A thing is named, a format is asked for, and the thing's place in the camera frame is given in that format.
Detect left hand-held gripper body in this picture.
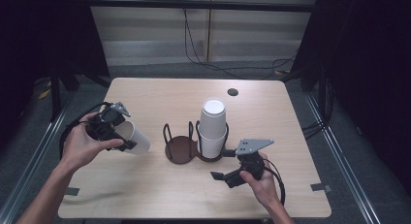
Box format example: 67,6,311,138
85,101,132,143

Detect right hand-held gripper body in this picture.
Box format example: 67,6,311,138
235,139,275,181

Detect white disposable cup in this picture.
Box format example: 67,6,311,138
112,120,151,156

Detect stack of white paper cups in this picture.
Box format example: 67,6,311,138
198,98,228,160

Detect dark brown wire cup holder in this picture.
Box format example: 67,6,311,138
162,120,231,165

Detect person's right hand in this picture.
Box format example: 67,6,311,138
239,151,285,212

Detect person's left hand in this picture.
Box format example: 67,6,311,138
59,111,125,174

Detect black metal stand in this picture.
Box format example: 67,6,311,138
48,65,63,123

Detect yellow floor tape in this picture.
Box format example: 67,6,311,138
38,87,52,101

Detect black curtain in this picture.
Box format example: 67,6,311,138
290,0,411,186
0,0,111,147

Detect black horizontal bar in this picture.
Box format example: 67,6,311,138
86,0,319,14

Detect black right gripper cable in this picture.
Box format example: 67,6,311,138
263,157,287,208

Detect black floor cables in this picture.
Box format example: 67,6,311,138
301,78,334,141

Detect black wall cable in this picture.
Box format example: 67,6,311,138
183,7,299,80

